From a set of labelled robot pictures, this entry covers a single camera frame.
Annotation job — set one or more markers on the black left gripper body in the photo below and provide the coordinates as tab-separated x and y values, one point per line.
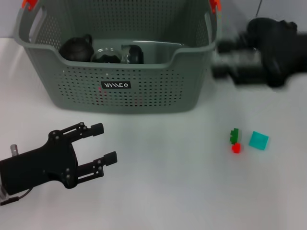
40	165

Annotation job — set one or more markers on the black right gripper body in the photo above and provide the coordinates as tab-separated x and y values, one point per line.
285	55

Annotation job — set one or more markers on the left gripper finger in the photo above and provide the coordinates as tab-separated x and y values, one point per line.
91	130
100	164

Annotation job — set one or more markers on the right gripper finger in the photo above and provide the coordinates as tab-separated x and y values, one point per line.
239	45
239	74

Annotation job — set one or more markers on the chunky green brick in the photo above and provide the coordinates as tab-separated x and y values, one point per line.
234	136

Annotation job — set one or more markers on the teal square plate brick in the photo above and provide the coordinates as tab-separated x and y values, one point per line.
258	141

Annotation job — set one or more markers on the orange bin clip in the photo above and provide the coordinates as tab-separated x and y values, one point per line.
215	5
30	4

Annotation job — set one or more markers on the grey perforated storage bin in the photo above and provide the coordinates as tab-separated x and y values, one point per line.
144	91

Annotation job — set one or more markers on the silver straight gripper plug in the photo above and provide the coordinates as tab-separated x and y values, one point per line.
14	149

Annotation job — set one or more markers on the glass pitcher black lid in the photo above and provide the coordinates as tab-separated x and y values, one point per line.
263	24

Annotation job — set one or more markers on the dark clay teapot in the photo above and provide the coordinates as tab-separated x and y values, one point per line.
76	50

